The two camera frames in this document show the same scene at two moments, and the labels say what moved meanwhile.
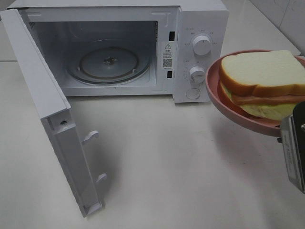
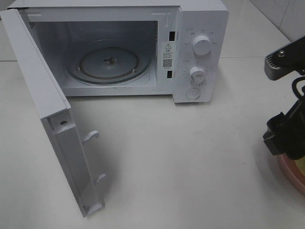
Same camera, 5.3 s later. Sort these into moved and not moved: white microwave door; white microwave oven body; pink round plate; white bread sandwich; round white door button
Moved: white bread sandwich; pink round plate
Not moved: white microwave door; round white door button; white microwave oven body
